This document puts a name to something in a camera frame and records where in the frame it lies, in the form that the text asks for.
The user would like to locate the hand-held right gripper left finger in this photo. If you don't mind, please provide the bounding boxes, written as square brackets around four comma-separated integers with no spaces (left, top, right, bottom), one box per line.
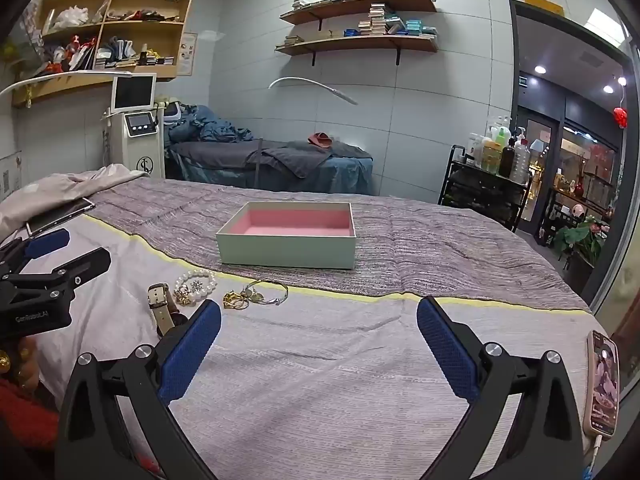
[55,300,223,480]

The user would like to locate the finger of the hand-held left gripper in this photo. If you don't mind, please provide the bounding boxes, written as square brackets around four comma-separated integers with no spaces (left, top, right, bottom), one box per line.
[0,247,112,298]
[0,228,71,279]

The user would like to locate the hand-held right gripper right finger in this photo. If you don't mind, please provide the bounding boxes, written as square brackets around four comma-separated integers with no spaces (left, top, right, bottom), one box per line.
[416,296,587,480]

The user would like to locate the beige strap wristwatch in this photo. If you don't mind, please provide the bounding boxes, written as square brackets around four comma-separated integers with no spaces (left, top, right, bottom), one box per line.
[147,282,189,339]

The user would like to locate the white pearl bracelet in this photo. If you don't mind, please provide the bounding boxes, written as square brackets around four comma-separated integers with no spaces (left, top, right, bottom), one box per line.
[174,269,219,297]

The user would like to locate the silver bangle with gold pendant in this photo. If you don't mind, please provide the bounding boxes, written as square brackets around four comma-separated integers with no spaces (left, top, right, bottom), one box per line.
[242,279,290,307]

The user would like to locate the mint green box pink lining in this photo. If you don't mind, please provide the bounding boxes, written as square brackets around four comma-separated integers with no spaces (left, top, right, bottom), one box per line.
[216,202,357,271]

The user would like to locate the person's left forearm red sleeve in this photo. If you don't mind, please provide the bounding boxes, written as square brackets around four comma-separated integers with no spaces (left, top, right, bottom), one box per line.
[0,377,62,453]

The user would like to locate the person's left hand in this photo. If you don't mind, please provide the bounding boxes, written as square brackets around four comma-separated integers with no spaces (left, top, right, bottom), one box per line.
[12,337,44,391]

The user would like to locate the silver tablet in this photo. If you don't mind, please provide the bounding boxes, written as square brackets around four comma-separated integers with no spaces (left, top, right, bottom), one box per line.
[25,197,96,237]

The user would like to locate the beige duvet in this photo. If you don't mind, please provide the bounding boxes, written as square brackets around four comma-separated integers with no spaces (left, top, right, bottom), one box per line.
[0,168,152,242]

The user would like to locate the grey striped blanket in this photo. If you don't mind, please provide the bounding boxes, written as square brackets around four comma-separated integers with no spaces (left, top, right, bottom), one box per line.
[84,177,594,312]

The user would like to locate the white cloth with yellow edge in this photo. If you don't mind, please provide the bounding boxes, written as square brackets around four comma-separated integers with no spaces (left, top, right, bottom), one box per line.
[30,214,622,480]

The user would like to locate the white beauty machine with screen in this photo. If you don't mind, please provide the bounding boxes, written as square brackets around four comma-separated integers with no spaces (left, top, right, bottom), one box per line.
[102,72,166,180]

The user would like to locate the smartphone with pink case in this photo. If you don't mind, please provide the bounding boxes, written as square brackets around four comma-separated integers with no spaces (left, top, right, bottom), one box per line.
[582,329,621,442]

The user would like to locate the black trolley cart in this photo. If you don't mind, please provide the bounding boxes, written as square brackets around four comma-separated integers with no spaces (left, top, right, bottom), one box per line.
[438,144,534,234]

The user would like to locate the white curved lamp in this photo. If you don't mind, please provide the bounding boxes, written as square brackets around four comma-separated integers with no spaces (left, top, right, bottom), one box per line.
[268,77,360,106]
[0,72,134,107]

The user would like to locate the green potted plant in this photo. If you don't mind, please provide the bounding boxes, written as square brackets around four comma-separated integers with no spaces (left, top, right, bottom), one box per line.
[552,214,609,266]

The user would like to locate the crumpled blue duvet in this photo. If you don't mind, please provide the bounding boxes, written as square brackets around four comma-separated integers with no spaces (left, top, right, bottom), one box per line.
[167,104,256,144]

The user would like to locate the group of bottles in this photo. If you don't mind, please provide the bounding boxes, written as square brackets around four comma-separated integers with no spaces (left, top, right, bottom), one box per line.
[464,115,532,185]

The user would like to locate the massage bed with blue cover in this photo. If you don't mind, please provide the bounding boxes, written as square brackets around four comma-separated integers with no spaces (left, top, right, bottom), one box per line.
[165,139,375,196]

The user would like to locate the grey towel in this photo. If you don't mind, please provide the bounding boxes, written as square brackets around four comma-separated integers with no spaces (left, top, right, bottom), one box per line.
[259,139,374,180]

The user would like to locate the wooden shelf cabinet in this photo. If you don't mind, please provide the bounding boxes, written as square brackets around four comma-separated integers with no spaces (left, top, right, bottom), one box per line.
[10,0,197,109]

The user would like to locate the yellow door sign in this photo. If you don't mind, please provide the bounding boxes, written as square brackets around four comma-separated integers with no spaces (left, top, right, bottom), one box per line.
[523,0,565,15]

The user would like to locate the white charging cable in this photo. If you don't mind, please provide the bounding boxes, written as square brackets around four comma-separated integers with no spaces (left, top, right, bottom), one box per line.
[582,435,602,480]

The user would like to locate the wall poster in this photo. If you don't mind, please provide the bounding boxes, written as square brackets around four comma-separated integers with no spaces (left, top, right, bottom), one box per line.
[178,32,199,77]

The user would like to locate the wooden wall shelf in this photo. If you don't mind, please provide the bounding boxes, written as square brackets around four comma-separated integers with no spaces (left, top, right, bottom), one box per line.
[274,35,440,67]
[278,0,439,26]

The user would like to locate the wall shelves with books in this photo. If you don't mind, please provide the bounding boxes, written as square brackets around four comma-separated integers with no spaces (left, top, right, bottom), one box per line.
[283,3,439,46]

